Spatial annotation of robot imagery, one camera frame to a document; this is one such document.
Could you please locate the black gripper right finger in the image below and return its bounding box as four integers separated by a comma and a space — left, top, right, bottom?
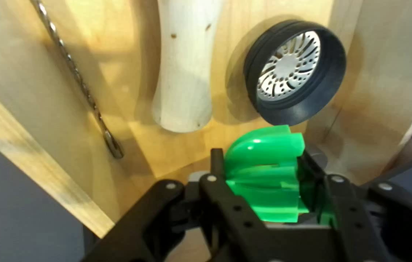
298, 154, 412, 262

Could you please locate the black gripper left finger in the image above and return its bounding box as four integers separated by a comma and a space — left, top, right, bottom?
84, 149, 264, 262

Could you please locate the green plastic object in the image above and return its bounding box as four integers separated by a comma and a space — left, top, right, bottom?
225, 124, 335, 231

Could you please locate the open wooden drawer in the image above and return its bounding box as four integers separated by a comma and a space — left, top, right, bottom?
0, 0, 412, 237

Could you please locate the twisted metal bar spoon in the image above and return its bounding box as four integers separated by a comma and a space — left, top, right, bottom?
30, 0, 124, 159

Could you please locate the black round sink strainer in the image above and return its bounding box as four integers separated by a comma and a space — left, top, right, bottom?
244, 20, 347, 126

